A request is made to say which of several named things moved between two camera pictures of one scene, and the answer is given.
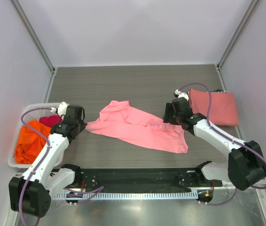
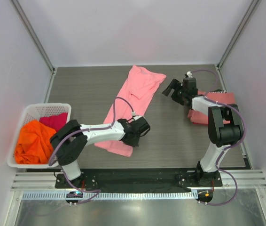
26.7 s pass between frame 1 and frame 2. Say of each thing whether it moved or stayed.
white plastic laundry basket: stayed
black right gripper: moved
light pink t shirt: moved
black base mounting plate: stayed
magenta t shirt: stayed
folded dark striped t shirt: stayed
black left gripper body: moved
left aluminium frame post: stayed
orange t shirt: stayed
